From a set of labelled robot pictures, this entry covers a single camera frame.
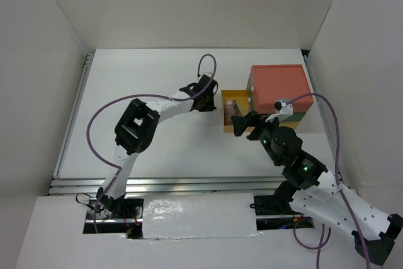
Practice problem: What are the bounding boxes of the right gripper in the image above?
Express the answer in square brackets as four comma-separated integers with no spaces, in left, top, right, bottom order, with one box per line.
[230,110,285,166]

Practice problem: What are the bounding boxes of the brown eyeshadow palette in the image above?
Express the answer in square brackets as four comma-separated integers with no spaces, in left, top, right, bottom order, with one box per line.
[231,100,244,117]

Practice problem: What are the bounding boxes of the pink eyeshadow palette clear case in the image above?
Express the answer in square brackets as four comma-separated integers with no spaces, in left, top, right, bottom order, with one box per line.
[223,99,234,125]

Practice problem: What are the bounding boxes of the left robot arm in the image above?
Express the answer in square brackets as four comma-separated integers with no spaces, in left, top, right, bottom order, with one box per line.
[96,74,219,218]

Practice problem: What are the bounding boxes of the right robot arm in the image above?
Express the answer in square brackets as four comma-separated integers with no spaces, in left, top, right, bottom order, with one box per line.
[230,112,402,266]

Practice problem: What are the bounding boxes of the coral drawer cabinet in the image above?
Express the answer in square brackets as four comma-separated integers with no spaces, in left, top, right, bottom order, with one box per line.
[246,64,310,114]

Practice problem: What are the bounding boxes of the white cover plate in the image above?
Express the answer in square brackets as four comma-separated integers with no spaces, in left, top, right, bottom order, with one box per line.
[142,193,258,239]

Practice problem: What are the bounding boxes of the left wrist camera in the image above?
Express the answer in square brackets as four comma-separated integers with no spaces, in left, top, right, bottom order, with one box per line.
[201,72,213,78]

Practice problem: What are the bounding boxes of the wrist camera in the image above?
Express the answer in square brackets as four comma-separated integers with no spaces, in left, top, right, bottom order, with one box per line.
[201,72,213,78]
[265,100,293,123]

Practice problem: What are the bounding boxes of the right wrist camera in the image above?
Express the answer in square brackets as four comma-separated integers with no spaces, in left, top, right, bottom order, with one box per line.
[265,100,293,123]

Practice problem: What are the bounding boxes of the aluminium right rail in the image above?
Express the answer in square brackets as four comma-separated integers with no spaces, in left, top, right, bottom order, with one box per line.
[301,49,351,188]

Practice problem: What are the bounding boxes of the aluminium rail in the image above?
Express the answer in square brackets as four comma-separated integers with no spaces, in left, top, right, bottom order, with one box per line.
[47,176,344,196]
[301,49,351,188]
[52,53,94,178]

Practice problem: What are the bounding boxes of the aluminium front rail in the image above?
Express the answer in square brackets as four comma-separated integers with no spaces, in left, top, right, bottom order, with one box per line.
[47,176,344,196]

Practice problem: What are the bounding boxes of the aluminium left rail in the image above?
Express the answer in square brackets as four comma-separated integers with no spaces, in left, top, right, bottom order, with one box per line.
[52,53,94,178]

